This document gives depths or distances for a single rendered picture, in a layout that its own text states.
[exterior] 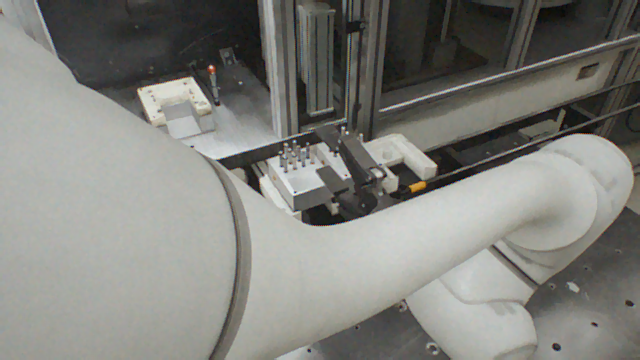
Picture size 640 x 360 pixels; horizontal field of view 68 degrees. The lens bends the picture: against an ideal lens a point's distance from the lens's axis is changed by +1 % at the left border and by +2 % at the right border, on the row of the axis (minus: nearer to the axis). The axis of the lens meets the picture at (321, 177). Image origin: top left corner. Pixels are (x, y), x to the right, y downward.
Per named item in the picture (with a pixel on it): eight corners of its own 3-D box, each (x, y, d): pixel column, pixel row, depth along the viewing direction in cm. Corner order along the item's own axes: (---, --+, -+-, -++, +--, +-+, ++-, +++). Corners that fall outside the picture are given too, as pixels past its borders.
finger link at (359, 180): (363, 211, 68) (366, 207, 67) (330, 148, 72) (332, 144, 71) (386, 203, 70) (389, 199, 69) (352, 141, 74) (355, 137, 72)
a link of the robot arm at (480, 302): (416, 300, 66) (483, 233, 64) (497, 401, 55) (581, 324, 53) (376, 284, 58) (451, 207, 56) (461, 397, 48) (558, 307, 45)
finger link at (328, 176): (349, 187, 79) (349, 190, 79) (329, 164, 84) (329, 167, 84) (333, 192, 78) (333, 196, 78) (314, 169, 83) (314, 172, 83)
